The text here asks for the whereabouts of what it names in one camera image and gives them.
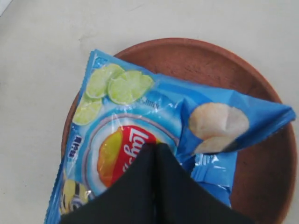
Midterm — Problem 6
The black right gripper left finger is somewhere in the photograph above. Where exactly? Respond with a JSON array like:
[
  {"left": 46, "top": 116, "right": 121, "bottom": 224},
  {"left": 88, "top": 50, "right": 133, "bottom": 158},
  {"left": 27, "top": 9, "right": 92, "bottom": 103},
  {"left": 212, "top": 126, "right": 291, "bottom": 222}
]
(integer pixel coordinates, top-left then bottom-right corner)
[{"left": 60, "top": 143, "right": 157, "bottom": 224}]

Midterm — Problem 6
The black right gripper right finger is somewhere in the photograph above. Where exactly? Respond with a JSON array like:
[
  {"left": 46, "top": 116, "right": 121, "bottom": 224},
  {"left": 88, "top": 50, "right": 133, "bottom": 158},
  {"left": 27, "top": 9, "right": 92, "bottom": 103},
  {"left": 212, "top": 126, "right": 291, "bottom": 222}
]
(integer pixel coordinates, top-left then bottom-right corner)
[{"left": 153, "top": 143, "right": 254, "bottom": 224}]

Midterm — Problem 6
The blue chips bag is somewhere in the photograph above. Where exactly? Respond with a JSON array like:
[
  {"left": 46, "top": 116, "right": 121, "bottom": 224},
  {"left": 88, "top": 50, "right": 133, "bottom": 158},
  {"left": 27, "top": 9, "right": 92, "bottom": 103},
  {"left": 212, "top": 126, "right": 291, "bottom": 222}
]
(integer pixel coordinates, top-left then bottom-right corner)
[{"left": 44, "top": 50, "right": 296, "bottom": 224}]

